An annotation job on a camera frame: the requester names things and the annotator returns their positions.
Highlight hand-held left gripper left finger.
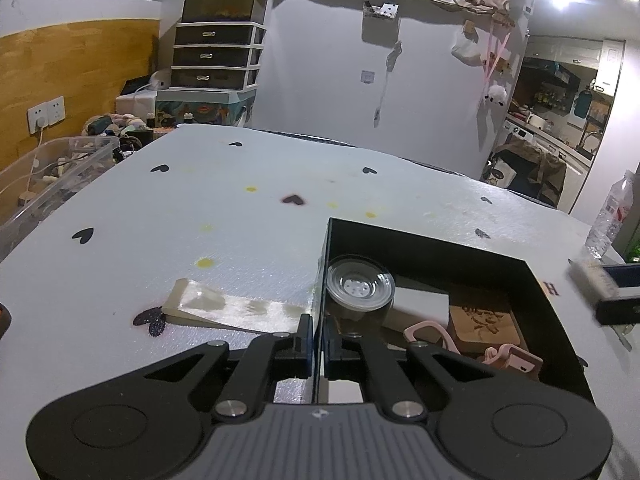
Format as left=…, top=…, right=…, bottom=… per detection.
left=144, top=313, right=315, bottom=422

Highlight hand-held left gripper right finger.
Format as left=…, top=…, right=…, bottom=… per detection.
left=324, top=316, right=501, bottom=420

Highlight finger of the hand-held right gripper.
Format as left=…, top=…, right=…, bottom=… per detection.
left=595, top=298, right=640, bottom=327
left=602, top=262, right=640, bottom=290

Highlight grey white rectangular block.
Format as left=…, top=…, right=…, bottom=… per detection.
left=568, top=257, right=621, bottom=307

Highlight white power adapter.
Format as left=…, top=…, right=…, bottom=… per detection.
left=385, top=287, right=451, bottom=332

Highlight pink plastic holder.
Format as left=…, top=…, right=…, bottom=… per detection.
left=401, top=321, right=544, bottom=378

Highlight black box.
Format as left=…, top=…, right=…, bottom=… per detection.
left=311, top=217, right=598, bottom=411

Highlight carved wooden plaque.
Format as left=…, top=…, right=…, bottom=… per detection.
left=447, top=294, right=528, bottom=358

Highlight clear plastic water bottle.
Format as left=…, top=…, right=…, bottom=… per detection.
left=584, top=170, right=637, bottom=261

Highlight clear plastic cup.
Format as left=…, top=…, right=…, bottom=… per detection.
left=326, top=255, right=397, bottom=331

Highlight brown bag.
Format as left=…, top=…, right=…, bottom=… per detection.
left=491, top=139, right=567, bottom=207

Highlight white washing machine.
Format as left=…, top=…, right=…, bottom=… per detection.
left=501, top=119, right=537, bottom=145

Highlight white plush toy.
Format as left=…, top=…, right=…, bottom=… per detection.
left=481, top=85, right=509, bottom=109

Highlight white kitchen cabinets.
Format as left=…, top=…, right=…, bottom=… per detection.
left=524, top=35, right=627, bottom=97

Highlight pink hanging sticks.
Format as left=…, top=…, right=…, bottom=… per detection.
left=481, top=27, right=513, bottom=82

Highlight colourful printed cabinet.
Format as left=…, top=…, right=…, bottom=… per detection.
left=154, top=86, right=258, bottom=129

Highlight white hanging bag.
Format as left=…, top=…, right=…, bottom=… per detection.
left=451, top=29, right=482, bottom=67

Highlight white drawer unit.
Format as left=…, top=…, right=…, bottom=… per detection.
left=170, top=22, right=265, bottom=92

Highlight clear plastic storage bin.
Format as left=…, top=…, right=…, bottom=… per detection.
left=0, top=135, right=120, bottom=262

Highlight black tablet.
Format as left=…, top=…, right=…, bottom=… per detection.
left=121, top=76, right=152, bottom=97

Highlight glass fish tank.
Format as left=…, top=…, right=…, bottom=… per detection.
left=180, top=0, right=272, bottom=24

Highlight white charging cable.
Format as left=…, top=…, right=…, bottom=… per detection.
left=27, top=119, right=51, bottom=181

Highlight white wall socket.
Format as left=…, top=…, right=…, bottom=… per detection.
left=27, top=95, right=66, bottom=134

